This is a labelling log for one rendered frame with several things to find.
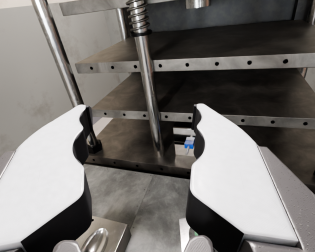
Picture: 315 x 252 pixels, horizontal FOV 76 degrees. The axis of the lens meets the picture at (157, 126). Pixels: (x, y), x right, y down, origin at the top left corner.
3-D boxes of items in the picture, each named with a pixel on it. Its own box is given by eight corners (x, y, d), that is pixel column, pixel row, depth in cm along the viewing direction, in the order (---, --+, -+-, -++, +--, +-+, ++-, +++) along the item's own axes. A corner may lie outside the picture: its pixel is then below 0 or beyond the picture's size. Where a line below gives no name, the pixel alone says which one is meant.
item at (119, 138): (348, 200, 82) (354, 190, 78) (82, 161, 123) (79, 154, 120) (298, 104, 147) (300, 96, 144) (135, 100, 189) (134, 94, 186)
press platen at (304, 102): (331, 130, 79) (335, 119, 76) (92, 116, 114) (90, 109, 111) (290, 68, 136) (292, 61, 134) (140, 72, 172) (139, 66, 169)
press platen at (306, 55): (356, 66, 65) (363, 50, 63) (77, 73, 100) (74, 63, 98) (299, 28, 123) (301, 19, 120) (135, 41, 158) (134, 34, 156)
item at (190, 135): (228, 160, 100) (230, 131, 91) (175, 154, 109) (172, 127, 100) (230, 111, 140) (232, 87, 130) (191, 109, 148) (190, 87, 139)
